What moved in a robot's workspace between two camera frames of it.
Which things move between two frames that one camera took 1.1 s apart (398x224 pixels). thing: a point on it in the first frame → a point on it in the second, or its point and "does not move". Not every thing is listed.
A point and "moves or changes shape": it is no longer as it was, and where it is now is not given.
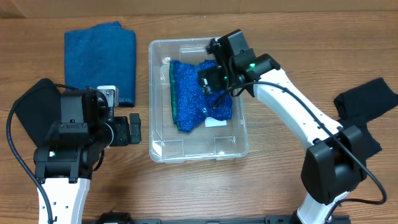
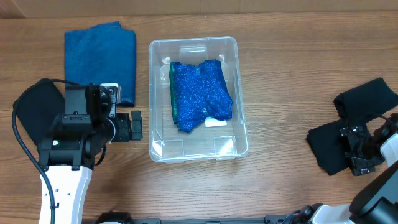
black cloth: (358, 114) moves or changes shape
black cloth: (366, 102) does not move
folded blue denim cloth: (103, 55) does not move
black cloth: (40, 108) does not move
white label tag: (211, 122) does not move
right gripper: (207, 78) → (357, 150)
